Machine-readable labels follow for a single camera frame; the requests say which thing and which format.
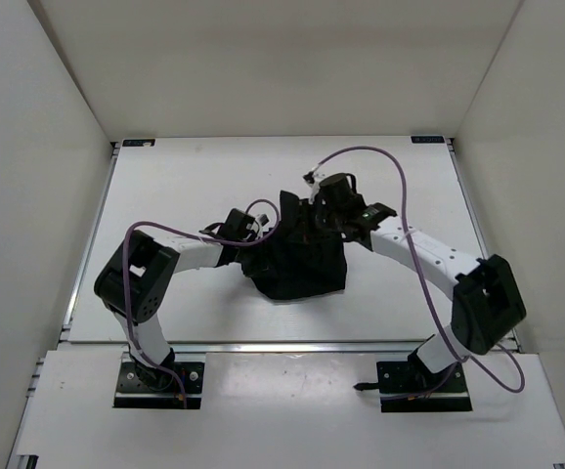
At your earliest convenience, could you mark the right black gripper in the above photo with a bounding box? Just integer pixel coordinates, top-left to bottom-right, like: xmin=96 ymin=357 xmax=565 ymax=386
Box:
xmin=289 ymin=199 xmax=345 ymax=245

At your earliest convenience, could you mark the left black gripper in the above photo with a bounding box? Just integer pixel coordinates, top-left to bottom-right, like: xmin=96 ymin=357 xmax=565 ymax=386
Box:
xmin=235 ymin=234 xmax=278 ymax=281

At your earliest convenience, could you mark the black pleated skirt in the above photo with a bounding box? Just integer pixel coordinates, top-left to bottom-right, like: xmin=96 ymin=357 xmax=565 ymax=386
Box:
xmin=238 ymin=191 xmax=347 ymax=301

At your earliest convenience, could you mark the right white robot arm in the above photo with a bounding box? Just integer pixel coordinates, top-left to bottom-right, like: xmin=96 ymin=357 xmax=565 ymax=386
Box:
xmin=304 ymin=172 xmax=526 ymax=392

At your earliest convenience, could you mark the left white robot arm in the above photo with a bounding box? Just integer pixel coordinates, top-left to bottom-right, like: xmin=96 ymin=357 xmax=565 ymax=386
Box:
xmin=94 ymin=209 xmax=269 ymax=392

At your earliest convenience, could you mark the right blue corner label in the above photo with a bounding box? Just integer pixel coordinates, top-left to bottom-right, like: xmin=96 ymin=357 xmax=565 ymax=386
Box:
xmin=411 ymin=135 xmax=445 ymax=145

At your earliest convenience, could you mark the blue corner label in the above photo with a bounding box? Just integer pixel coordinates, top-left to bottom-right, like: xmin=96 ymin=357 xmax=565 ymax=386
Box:
xmin=411 ymin=135 xmax=445 ymax=145
xmin=121 ymin=139 xmax=155 ymax=148

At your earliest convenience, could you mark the left blue corner label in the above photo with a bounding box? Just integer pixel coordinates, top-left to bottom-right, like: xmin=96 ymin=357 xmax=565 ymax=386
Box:
xmin=121 ymin=139 xmax=155 ymax=148

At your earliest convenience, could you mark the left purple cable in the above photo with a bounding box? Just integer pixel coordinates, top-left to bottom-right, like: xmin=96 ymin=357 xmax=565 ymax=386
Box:
xmin=122 ymin=197 xmax=283 ymax=405

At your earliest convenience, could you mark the purple cable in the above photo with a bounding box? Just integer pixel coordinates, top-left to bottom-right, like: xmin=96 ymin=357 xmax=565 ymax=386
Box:
xmin=122 ymin=197 xmax=283 ymax=405
xmin=302 ymin=146 xmax=526 ymax=403

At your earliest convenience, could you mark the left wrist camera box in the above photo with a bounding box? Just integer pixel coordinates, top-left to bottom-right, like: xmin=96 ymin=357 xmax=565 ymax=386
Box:
xmin=255 ymin=214 xmax=270 ymax=228

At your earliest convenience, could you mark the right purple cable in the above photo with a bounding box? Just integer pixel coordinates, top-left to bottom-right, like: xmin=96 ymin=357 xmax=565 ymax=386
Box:
xmin=302 ymin=146 xmax=526 ymax=403

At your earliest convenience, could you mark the aluminium table rail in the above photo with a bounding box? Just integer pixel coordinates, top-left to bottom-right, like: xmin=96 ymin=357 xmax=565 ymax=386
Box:
xmin=66 ymin=341 xmax=430 ymax=355

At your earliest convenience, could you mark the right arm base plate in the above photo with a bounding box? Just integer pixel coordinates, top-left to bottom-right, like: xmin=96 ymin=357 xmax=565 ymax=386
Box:
xmin=353 ymin=361 xmax=473 ymax=413

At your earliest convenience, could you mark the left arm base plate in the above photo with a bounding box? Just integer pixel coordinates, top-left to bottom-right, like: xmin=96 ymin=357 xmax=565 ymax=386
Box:
xmin=113 ymin=357 xmax=205 ymax=410

